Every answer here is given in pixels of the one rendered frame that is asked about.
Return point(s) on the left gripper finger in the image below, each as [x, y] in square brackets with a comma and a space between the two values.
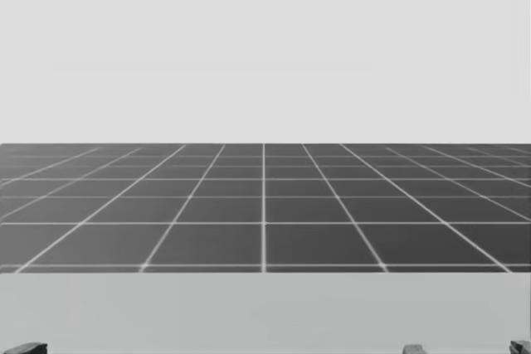
[25, 349]

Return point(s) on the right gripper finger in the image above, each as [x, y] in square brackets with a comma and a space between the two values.
[413, 350]
[522, 348]

